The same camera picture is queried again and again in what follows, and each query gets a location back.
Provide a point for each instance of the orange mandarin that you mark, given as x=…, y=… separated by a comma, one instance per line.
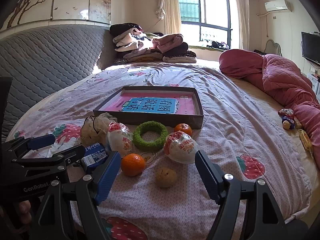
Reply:
x=183, y=130
x=132, y=165

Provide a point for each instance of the black television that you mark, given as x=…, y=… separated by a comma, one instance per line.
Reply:
x=311, y=47

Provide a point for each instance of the white air conditioner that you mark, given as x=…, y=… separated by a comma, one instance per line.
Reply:
x=277, y=5

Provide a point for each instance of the tan walnut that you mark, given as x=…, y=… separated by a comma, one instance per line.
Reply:
x=165, y=178
x=286, y=125

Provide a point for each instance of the blue white snack packet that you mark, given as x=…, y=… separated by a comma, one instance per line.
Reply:
x=93, y=157

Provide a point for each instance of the red white snack packet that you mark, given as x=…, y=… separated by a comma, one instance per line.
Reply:
x=285, y=112

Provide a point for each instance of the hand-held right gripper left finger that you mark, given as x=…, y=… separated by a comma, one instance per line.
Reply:
x=107, y=177

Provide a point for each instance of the pile of folded clothes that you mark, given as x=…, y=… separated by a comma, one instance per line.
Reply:
x=150, y=47

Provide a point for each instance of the beige curtain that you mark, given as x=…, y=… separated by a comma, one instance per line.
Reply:
x=170, y=2
x=241, y=17

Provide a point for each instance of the dark framed window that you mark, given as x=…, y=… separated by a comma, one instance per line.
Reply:
x=215, y=7

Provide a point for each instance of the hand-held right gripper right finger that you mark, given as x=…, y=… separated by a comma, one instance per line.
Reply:
x=206, y=177

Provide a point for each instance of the blue candy bag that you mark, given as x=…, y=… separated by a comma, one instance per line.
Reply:
x=291, y=122

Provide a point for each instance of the person's left hand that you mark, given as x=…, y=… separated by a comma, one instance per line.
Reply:
x=23, y=211

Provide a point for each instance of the pink quilt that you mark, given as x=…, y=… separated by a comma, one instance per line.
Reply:
x=280, y=75

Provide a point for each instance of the red apple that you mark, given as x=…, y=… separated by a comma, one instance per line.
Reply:
x=119, y=140
x=181, y=147

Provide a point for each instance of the beige bed sheet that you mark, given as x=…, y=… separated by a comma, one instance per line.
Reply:
x=270, y=105

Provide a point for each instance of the dark clothes on windowsill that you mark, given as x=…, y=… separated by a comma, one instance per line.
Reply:
x=217, y=45

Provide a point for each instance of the blossom wall mural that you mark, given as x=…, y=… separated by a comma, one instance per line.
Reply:
x=70, y=0

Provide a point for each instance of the white drawer cabinet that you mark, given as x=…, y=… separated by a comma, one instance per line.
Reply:
x=314, y=81

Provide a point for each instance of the shallow cardboard box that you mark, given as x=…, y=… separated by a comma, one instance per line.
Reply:
x=162, y=121

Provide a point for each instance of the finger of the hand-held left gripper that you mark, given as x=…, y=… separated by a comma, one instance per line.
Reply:
x=72, y=153
x=41, y=142

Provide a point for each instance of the yellow packet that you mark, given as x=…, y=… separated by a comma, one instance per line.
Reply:
x=305, y=141

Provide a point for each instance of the grey quilted headboard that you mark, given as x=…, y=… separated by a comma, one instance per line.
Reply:
x=50, y=55

